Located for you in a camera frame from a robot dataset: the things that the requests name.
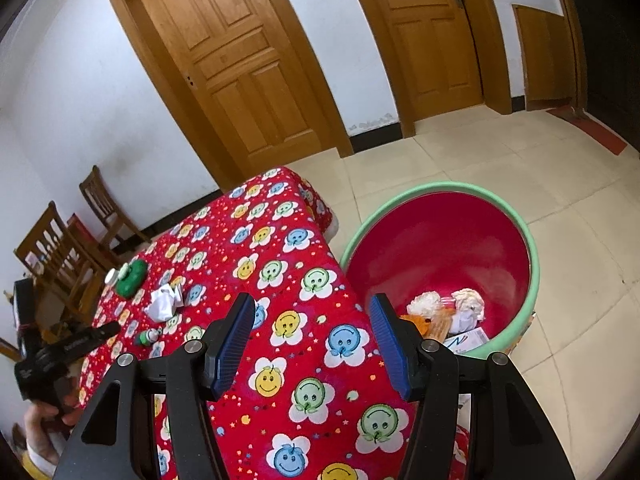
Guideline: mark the white tissue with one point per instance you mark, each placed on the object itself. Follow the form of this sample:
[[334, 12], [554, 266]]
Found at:
[[470, 305]]

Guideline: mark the wooden door with keyhole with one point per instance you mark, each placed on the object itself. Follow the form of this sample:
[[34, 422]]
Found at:
[[240, 60]]

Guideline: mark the small green-white bottle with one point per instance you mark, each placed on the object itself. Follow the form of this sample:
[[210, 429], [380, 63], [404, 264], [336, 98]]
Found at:
[[146, 337]]

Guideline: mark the narrow wooden door panel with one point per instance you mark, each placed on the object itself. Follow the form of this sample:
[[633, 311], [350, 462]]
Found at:
[[545, 55]]

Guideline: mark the red flower-print tablecloth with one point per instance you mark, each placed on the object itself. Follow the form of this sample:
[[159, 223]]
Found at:
[[300, 240]]

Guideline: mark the cream fluffy wad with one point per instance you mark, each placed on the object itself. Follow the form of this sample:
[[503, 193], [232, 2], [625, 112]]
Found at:
[[425, 302]]

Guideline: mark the small white-green container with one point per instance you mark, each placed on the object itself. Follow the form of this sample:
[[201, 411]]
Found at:
[[124, 273]]

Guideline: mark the crumpled white paper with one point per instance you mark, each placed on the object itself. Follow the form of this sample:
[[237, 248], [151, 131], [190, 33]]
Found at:
[[162, 302]]

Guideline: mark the cracker packet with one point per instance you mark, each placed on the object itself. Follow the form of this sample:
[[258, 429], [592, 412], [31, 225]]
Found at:
[[441, 327]]

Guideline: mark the green squat bottle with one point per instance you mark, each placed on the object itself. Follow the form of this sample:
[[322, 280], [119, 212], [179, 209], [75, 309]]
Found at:
[[131, 277]]

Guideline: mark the white medicine box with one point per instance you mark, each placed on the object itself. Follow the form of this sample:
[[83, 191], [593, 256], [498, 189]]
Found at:
[[467, 342]]

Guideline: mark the red doormat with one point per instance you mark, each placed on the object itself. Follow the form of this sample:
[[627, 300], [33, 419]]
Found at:
[[595, 130]]

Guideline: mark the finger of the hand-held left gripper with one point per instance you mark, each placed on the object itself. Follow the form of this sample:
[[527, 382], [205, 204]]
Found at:
[[92, 339]]

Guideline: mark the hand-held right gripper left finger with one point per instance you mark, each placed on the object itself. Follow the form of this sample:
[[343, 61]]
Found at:
[[232, 345]]

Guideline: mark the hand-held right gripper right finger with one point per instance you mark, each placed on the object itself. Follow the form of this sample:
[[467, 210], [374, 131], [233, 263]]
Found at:
[[395, 345]]

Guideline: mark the white bottle cap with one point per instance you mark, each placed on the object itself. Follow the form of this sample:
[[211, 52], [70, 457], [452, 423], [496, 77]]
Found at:
[[110, 276]]

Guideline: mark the wooden slat-back chair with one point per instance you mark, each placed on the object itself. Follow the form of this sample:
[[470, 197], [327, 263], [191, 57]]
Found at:
[[52, 245], [102, 200]]

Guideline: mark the person's left hand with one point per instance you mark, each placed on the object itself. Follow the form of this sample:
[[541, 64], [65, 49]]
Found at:
[[42, 425]]

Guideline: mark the red bin with green rim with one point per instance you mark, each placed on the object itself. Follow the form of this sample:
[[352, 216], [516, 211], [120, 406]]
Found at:
[[440, 240]]

